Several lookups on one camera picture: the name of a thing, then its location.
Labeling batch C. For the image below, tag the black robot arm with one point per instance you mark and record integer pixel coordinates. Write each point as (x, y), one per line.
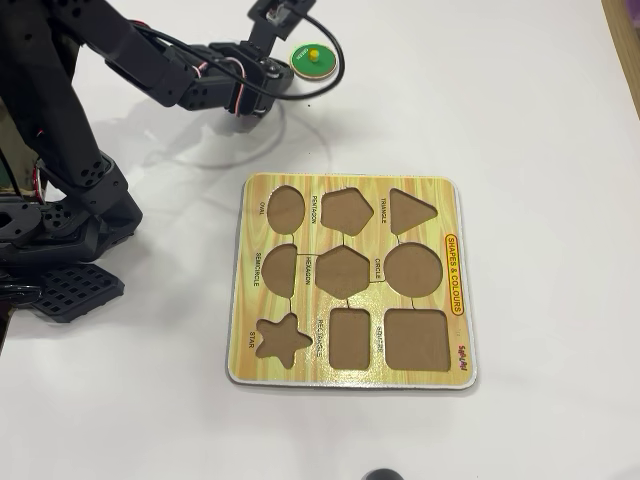
(50, 100)

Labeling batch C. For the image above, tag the light wooden side panel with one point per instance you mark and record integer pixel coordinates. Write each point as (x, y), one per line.
(627, 40)

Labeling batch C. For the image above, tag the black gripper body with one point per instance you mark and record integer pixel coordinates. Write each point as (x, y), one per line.
(268, 79)

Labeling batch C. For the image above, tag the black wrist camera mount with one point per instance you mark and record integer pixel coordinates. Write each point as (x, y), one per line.
(265, 30)

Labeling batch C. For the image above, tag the dark round object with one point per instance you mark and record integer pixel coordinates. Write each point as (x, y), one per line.
(381, 475)

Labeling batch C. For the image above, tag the green round puzzle piece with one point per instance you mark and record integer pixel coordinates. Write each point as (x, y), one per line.
(322, 62)

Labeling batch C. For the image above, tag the wooden shapes puzzle board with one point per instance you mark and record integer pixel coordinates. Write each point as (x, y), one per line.
(425, 235)

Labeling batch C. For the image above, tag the black grid clamp plate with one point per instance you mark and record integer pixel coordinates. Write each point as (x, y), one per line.
(75, 292)

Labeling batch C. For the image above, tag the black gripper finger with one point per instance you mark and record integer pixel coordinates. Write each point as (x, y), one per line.
(265, 105)
(284, 77)

